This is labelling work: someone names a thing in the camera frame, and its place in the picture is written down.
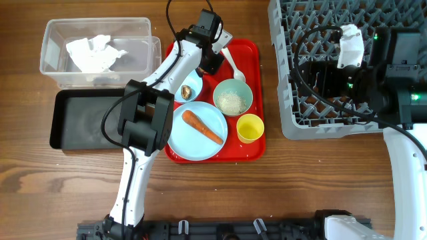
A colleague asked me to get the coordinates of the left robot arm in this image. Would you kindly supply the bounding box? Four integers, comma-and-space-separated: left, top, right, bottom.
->
101, 9, 232, 239

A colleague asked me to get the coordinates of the green bowl with rice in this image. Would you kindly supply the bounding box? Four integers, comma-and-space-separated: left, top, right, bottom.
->
213, 79, 254, 117

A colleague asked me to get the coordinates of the red serving tray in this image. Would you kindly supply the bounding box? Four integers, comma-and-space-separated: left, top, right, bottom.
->
165, 39, 266, 163

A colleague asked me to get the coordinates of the white plastic spoon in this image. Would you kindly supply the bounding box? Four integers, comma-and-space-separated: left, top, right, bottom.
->
221, 47, 246, 82

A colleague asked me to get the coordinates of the small blue bowl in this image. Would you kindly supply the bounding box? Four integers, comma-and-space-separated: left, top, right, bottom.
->
175, 70, 203, 104

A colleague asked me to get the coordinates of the yellow cup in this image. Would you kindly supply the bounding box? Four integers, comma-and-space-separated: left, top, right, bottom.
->
236, 114, 265, 144

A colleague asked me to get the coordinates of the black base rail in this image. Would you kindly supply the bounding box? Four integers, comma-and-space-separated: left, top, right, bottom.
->
76, 219, 373, 240

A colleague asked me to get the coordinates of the left black cable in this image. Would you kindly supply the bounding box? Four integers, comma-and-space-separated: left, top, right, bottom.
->
100, 0, 216, 234

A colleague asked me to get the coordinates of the brown mushroom piece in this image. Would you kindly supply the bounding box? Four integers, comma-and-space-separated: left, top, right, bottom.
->
181, 85, 192, 100

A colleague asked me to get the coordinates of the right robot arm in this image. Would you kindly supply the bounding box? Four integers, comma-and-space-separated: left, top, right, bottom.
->
292, 25, 426, 239

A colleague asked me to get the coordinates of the black cable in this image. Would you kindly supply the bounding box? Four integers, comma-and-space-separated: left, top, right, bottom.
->
100, 0, 216, 234
293, 25, 427, 161

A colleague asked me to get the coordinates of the light blue plate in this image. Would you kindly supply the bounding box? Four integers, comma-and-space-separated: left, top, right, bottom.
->
167, 101, 228, 161

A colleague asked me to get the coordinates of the black tray bin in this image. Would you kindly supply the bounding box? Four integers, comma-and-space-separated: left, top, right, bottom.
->
49, 89, 124, 150

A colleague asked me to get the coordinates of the grey dishwasher rack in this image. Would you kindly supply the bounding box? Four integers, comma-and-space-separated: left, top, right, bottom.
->
268, 0, 426, 140

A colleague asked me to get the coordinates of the white napkin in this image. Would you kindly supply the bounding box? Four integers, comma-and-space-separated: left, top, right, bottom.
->
66, 35, 128, 73

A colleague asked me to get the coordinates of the orange carrot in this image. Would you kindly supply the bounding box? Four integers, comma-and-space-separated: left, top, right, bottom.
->
181, 110, 224, 145

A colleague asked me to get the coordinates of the right black cable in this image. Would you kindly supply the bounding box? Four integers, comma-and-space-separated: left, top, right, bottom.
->
293, 25, 427, 161

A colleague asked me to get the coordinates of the clear plastic bin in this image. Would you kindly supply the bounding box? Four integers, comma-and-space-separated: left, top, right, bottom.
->
39, 17, 162, 89

